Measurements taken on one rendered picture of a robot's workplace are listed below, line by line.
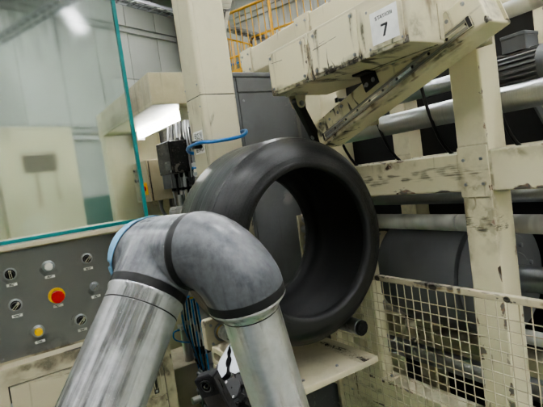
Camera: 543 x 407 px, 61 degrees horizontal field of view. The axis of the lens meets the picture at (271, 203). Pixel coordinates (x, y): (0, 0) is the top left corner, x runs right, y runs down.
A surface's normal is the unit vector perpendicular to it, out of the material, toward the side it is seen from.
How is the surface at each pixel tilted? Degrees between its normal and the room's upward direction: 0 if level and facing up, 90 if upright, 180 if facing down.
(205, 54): 90
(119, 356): 65
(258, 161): 50
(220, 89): 90
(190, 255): 80
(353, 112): 90
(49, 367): 90
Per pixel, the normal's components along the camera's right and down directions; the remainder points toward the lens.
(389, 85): -0.83, 0.15
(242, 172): -0.11, -0.51
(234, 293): -0.07, 0.09
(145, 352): 0.72, -0.18
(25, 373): 0.53, -0.02
